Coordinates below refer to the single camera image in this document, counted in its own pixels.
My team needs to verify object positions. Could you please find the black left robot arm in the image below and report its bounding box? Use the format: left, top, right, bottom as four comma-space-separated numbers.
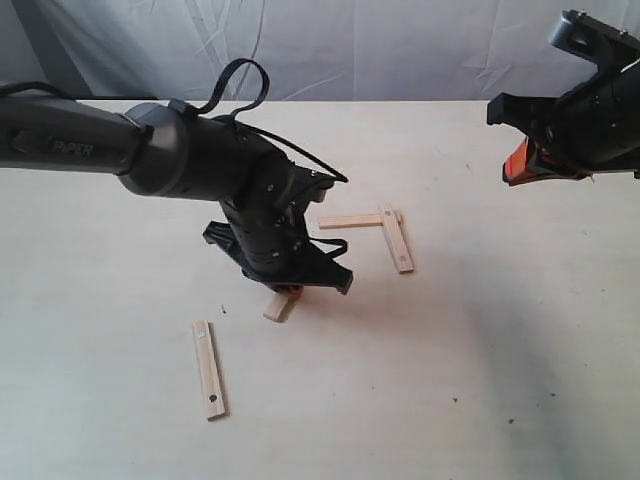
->
1, 82, 353, 294

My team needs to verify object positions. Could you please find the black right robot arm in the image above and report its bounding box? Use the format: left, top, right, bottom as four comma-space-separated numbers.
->
487, 10, 639, 187

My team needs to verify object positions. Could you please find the white backdrop cloth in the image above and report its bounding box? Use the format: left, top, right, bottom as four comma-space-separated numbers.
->
1, 1, 639, 101

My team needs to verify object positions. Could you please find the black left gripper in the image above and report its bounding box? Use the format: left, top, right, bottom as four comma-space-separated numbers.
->
203, 161, 353, 299

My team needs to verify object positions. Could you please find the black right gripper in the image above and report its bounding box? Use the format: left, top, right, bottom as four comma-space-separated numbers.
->
487, 67, 639, 187

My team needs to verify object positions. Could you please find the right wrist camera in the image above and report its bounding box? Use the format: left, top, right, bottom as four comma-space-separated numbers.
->
549, 10, 639, 75

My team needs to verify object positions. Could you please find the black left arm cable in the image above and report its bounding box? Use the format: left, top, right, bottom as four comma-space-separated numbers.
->
177, 58, 350, 184

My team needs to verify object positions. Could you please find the wooden stick with holes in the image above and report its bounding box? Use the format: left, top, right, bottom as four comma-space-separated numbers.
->
192, 320, 229, 422
378, 204, 415, 274

